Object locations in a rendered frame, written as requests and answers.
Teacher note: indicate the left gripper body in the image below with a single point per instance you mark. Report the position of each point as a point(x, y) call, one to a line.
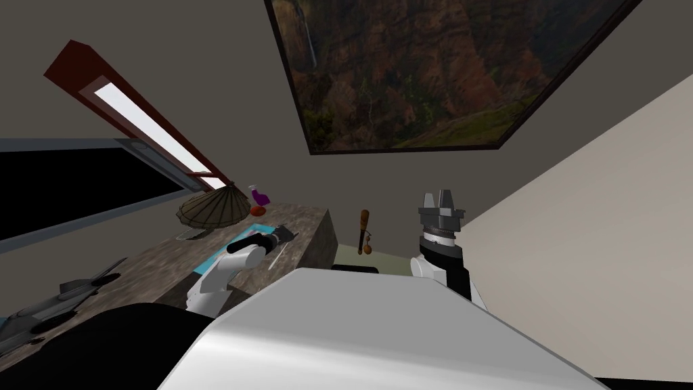
point(283, 235)

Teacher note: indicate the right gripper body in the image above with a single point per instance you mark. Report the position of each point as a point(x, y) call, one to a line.
point(441, 225)

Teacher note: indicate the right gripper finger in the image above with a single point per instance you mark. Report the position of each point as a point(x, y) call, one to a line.
point(445, 199)
point(429, 201)

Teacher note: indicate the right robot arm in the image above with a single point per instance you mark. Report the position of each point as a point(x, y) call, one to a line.
point(453, 271)

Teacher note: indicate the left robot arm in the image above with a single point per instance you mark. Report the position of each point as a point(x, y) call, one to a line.
point(227, 268)

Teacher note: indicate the thin white stick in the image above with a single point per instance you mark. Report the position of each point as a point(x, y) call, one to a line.
point(278, 255)

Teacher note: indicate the small orange round object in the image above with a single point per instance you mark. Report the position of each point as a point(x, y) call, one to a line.
point(258, 210)

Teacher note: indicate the light blue flat book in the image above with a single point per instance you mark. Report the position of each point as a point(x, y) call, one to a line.
point(241, 238)

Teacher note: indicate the purple spray bottle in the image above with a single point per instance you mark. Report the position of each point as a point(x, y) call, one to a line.
point(260, 195)

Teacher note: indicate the brown wooden baseball bat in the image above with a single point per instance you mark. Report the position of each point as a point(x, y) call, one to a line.
point(363, 230)

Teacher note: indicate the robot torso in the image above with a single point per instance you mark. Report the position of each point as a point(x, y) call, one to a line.
point(346, 336)

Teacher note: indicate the framed canyon landscape picture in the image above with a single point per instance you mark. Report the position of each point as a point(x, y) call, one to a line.
point(427, 70)

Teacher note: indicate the brown stone-top table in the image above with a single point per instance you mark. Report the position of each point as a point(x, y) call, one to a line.
point(157, 265)

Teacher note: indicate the red-framed window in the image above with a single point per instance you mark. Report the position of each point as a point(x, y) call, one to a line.
point(146, 127)

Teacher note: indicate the black flat television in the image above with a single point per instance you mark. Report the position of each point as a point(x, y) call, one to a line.
point(70, 184)

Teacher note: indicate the grey model jet plane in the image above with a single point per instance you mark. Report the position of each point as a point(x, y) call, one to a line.
point(51, 309)

